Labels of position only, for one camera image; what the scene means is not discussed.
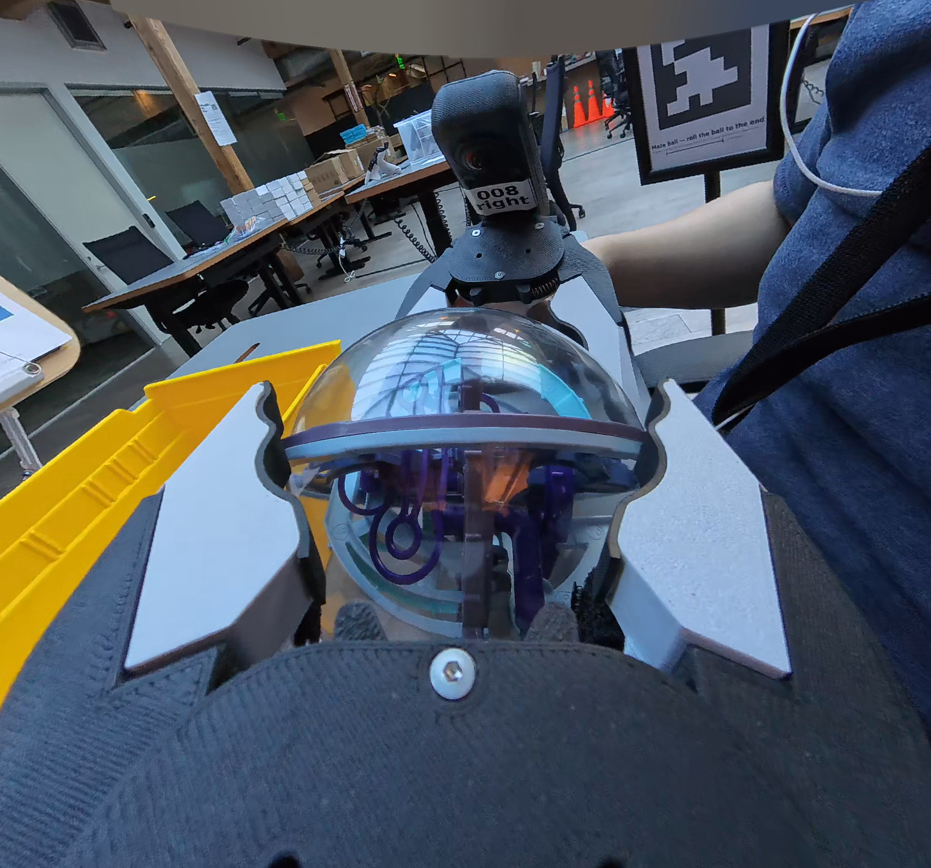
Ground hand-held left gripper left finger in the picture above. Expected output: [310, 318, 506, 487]
[122, 381, 326, 674]

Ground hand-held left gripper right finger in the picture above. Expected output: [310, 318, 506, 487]
[606, 378, 794, 681]

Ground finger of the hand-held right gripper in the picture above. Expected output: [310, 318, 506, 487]
[542, 278, 644, 407]
[401, 285, 466, 324]

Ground clear plastic maze ball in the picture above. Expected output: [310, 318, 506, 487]
[284, 307, 650, 642]

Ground person's right forearm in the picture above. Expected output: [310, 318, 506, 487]
[582, 181, 794, 311]

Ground wooden desk black legs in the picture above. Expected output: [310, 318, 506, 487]
[82, 210, 352, 358]
[342, 156, 457, 260]

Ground black office chair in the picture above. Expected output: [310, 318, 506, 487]
[602, 50, 636, 141]
[165, 200, 231, 248]
[537, 56, 587, 223]
[82, 226, 252, 358]

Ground yellow plastic bin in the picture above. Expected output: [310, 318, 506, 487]
[0, 339, 343, 705]

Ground clear plastic storage bin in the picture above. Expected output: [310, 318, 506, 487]
[393, 112, 445, 164]

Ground stack of cardboard boxes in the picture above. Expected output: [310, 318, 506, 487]
[304, 147, 366, 194]

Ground person's torso in blue shirt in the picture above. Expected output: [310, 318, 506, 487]
[691, 1, 931, 709]

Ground stack of white boxes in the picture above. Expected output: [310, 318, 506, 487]
[220, 174, 315, 227]

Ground white clipboard stand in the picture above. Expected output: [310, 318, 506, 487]
[0, 406, 43, 473]

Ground black framed tag sign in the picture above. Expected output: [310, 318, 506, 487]
[622, 21, 791, 337]

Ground wooden clipboard with printed sheet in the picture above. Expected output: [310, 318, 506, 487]
[0, 275, 81, 412]

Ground paper notice sheet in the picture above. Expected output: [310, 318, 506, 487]
[194, 89, 239, 147]

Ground black shoulder strap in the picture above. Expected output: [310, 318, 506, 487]
[711, 148, 931, 427]

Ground white cable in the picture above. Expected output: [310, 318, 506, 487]
[778, 12, 884, 198]

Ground wooden support post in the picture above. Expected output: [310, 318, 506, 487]
[131, 16, 256, 195]

